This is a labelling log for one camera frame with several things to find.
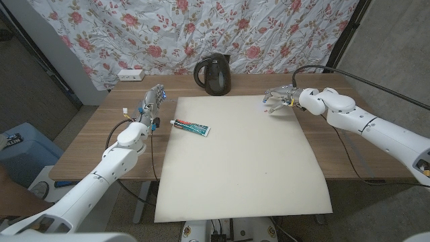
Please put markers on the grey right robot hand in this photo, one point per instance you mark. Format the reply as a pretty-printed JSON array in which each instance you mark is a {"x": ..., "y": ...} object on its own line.
[{"x": 284, "y": 94}]

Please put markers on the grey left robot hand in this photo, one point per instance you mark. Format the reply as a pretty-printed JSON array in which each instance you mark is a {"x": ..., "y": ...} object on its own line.
[{"x": 151, "y": 104}]

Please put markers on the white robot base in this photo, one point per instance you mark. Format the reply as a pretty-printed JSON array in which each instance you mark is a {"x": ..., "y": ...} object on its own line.
[{"x": 248, "y": 232}]

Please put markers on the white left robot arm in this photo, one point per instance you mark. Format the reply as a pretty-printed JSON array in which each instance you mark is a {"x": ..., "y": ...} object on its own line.
[{"x": 100, "y": 174}]

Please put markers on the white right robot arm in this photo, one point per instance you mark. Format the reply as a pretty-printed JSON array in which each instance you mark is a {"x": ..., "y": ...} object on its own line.
[{"x": 369, "y": 127}]

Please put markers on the black electric kettle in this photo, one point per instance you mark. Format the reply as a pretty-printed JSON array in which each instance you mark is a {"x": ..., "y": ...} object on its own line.
[{"x": 216, "y": 77}]

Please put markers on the white power strip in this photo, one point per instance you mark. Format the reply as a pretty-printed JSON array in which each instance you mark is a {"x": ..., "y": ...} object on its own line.
[{"x": 131, "y": 75}]

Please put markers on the cream paper mat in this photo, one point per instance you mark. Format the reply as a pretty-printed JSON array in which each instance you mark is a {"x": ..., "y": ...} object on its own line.
[{"x": 242, "y": 161}]

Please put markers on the black backdrop stand pole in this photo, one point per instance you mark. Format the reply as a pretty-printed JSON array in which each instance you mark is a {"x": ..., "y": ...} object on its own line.
[
  {"x": 43, "y": 60},
  {"x": 346, "y": 37}
]

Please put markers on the floral backdrop cloth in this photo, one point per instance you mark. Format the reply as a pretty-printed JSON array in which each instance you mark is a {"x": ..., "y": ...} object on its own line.
[{"x": 201, "y": 30}]

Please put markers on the grey metal table leg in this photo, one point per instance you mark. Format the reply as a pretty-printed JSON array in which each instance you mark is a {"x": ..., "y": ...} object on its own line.
[{"x": 141, "y": 201}]

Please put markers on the blue plastic bin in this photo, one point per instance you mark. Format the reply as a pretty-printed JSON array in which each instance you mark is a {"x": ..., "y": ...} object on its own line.
[{"x": 27, "y": 154}]

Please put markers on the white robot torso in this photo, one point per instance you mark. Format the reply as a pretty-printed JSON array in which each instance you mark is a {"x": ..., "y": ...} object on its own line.
[{"x": 67, "y": 238}]

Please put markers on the brown wooden furniture piece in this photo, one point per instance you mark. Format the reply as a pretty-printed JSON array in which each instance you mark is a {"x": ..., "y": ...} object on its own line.
[{"x": 16, "y": 198}]

